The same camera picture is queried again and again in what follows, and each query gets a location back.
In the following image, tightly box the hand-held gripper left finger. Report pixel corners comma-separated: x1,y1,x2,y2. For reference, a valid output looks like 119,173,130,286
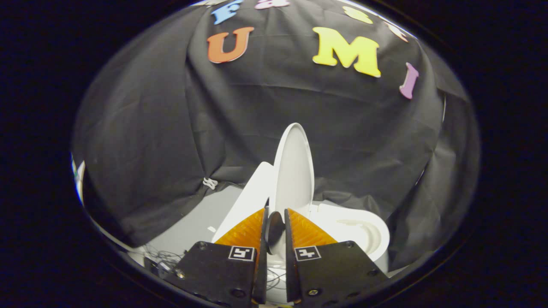
165,207,269,306

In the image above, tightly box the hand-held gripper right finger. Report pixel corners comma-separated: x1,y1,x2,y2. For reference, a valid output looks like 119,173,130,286
284,208,390,308

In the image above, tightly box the black backdrop cloth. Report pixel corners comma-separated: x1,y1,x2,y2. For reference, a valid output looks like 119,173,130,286
71,0,480,272

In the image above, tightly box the thin black cable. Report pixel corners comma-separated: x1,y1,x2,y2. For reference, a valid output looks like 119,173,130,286
143,243,185,275

